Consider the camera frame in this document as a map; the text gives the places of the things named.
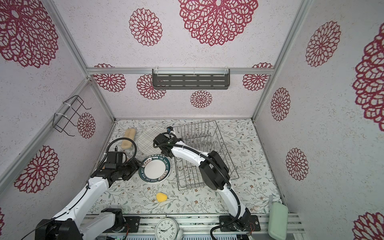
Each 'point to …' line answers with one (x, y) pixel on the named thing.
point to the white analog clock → (166, 229)
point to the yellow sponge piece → (161, 197)
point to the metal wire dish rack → (205, 136)
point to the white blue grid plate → (145, 140)
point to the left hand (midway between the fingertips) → (140, 169)
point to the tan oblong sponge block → (129, 133)
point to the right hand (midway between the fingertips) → (179, 140)
